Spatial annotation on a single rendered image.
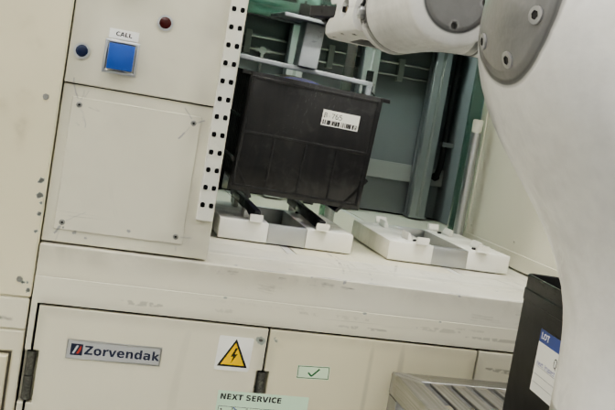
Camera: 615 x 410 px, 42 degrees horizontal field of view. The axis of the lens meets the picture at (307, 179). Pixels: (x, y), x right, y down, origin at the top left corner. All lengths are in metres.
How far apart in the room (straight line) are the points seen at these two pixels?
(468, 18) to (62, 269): 0.57
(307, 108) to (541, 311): 0.48
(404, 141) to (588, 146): 1.71
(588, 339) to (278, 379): 0.74
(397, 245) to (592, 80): 1.00
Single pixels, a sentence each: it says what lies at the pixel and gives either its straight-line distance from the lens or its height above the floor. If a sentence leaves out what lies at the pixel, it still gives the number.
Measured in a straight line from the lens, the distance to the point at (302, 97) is 1.20.
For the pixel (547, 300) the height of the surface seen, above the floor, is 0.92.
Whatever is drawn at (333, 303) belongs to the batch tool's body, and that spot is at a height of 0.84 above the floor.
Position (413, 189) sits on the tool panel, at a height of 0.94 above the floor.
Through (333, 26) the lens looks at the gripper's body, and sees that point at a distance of 0.89.
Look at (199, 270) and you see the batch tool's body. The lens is 1.01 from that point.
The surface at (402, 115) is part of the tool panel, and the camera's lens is 1.99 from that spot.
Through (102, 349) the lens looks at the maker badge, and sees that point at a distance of 1.03.
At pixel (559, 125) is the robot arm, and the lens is 0.30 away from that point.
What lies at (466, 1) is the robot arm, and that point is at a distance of 0.70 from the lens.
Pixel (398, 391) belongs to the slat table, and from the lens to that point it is 1.05.
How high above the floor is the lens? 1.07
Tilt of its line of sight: 4 degrees down
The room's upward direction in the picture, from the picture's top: 10 degrees clockwise
